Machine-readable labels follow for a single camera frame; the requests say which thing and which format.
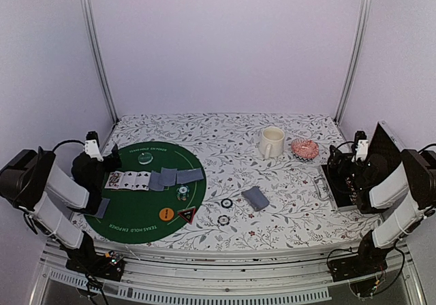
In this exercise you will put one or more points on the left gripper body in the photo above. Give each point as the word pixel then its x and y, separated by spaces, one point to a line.
pixel 99 181

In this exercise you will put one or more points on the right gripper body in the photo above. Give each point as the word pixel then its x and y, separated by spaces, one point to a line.
pixel 361 182

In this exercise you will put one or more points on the queen of hearts card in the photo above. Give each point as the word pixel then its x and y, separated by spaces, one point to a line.
pixel 114 180

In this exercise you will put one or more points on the face-up club card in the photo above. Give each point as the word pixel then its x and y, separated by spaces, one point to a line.
pixel 142 181
pixel 128 180

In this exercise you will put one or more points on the clear dealer button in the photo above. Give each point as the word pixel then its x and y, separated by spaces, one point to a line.
pixel 145 158

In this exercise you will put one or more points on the dealt blue card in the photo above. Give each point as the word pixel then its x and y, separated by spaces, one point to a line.
pixel 187 176
pixel 102 208

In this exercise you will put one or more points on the community blue card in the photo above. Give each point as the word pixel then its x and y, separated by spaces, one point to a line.
pixel 154 182
pixel 168 176

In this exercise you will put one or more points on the orange big blind button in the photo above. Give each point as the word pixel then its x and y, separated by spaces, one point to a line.
pixel 166 214

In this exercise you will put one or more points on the green white chip stack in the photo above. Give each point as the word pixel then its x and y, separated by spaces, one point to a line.
pixel 182 193

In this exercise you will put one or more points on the black red triangular chip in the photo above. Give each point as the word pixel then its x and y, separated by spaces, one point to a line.
pixel 187 214

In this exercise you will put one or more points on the black white poker chip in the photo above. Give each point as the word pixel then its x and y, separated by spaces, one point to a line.
pixel 226 203

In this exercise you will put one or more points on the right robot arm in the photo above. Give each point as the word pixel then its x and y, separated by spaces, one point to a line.
pixel 410 186

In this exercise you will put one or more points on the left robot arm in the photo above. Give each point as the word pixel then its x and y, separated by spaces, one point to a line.
pixel 34 183

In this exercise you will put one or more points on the green poker mat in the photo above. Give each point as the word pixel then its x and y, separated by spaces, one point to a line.
pixel 132 216

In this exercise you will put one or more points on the red patterned bowl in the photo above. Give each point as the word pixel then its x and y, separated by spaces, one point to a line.
pixel 305 149

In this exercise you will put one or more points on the white ceramic mug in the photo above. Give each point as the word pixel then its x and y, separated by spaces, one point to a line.
pixel 271 142

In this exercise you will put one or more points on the floral tablecloth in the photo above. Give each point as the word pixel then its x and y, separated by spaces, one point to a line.
pixel 227 145

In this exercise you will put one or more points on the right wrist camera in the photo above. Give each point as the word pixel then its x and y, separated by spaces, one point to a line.
pixel 360 146

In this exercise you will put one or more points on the front aluminium rail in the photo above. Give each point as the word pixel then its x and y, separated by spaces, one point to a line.
pixel 282 276

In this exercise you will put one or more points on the left aluminium frame post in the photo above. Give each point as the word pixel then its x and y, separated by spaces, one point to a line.
pixel 98 59

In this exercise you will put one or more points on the aluminium frame post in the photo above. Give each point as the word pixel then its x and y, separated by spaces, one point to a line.
pixel 98 59
pixel 363 18

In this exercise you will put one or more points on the right aluminium frame post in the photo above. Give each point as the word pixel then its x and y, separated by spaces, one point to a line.
pixel 363 18

